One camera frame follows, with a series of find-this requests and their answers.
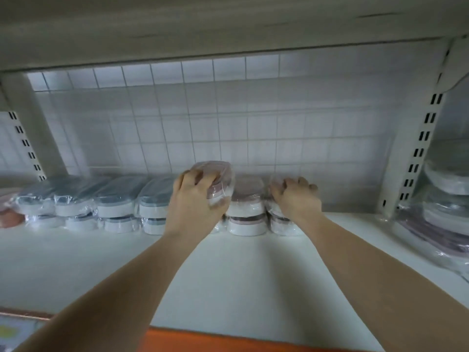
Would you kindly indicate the orange lid plastic box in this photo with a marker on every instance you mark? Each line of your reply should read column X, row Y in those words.
column 9, row 212

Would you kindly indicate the person's right forearm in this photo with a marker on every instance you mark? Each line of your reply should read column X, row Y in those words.
column 388, row 289

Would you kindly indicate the orange metal store shelving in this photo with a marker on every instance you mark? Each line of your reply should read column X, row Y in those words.
column 220, row 282

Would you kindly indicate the yellow shelf price label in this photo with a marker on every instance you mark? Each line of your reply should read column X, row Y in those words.
column 16, row 332

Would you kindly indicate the pile of soap dishes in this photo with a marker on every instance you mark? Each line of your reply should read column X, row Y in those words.
column 440, row 209

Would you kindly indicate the person's left forearm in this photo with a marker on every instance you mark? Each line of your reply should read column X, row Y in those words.
column 110, row 304

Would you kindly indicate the person's left hand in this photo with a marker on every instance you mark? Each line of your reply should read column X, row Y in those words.
column 192, row 209

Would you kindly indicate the person's right hand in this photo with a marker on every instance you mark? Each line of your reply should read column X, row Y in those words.
column 297, row 205

